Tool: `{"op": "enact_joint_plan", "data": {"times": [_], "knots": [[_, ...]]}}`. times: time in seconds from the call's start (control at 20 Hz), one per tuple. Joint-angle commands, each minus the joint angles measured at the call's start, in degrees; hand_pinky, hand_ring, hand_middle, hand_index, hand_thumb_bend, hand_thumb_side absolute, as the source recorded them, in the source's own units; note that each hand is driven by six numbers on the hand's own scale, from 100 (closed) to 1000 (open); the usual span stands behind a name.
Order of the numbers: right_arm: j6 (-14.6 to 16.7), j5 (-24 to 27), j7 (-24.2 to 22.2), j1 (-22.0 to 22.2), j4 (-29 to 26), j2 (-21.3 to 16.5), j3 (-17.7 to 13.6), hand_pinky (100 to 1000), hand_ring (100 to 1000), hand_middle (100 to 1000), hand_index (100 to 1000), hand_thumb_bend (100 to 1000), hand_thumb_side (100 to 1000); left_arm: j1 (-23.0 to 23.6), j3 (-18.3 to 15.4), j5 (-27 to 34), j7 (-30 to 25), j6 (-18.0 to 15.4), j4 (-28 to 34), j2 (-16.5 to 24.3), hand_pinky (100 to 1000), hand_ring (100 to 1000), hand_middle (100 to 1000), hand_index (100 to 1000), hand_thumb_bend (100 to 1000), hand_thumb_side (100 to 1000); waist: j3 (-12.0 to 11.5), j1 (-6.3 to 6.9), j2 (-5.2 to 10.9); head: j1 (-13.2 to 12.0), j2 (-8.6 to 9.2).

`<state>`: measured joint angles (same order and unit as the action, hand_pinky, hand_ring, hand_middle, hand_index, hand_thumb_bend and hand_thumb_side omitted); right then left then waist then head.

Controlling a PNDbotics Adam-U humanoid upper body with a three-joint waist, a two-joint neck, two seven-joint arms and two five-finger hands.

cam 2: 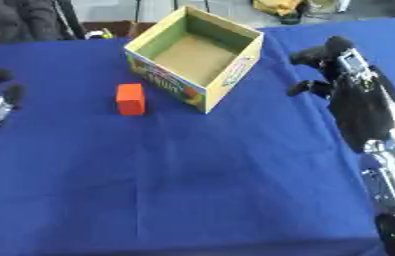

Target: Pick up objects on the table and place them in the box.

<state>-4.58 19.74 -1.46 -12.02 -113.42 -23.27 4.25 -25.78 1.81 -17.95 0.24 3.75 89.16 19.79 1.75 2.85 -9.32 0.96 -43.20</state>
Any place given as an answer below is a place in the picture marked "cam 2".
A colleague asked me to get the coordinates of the yellow bag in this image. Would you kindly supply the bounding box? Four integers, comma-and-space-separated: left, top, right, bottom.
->
251, 0, 309, 18

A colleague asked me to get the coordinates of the tan cardboard box green inside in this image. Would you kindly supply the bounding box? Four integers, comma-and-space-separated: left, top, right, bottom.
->
123, 5, 266, 114

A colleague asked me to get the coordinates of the person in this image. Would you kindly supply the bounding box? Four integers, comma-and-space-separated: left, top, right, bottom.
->
0, 0, 89, 47

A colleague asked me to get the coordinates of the orange rectangular block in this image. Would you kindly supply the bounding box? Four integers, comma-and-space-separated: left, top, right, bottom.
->
114, 83, 148, 117

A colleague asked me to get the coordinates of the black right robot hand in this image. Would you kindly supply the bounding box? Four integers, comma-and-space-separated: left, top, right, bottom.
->
286, 35, 395, 154

